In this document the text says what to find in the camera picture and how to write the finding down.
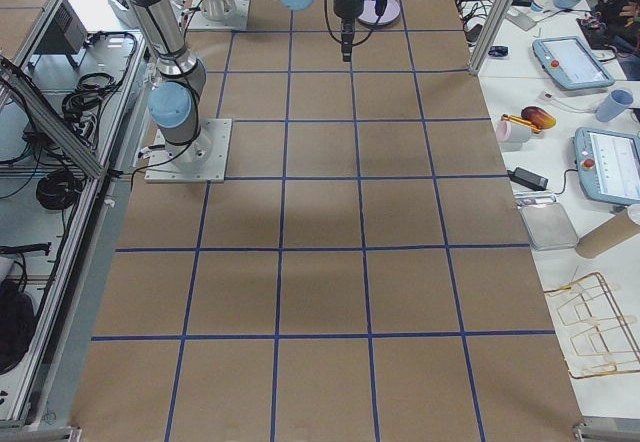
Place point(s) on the light blue plastic cup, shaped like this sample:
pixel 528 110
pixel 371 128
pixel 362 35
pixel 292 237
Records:
pixel 616 102

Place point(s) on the blue teach pendant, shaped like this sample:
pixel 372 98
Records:
pixel 608 165
pixel 571 64

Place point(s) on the lilac plate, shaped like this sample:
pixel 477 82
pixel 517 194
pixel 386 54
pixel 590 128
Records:
pixel 370 18

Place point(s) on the aluminium frame post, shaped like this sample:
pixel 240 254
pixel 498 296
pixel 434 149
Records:
pixel 488 35

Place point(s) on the paper cup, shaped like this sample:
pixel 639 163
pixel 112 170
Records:
pixel 539 6

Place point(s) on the metal tin box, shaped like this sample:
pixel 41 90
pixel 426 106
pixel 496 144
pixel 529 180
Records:
pixel 546 221

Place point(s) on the cardboard tube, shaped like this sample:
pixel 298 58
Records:
pixel 621 227

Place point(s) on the black power adapter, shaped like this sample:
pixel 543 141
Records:
pixel 528 179

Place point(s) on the red brown toy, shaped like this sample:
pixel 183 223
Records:
pixel 538 117

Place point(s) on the lower blue teach pendant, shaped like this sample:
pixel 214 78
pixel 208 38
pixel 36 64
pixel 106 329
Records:
pixel 608 165

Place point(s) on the upper blue teach pendant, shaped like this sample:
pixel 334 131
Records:
pixel 571 64

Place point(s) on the pink cup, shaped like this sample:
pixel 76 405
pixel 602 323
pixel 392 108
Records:
pixel 509 132

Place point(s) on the gold wire rack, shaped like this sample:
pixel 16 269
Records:
pixel 598 338

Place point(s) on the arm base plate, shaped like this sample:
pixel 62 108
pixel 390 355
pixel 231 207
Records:
pixel 205 160
pixel 218 15

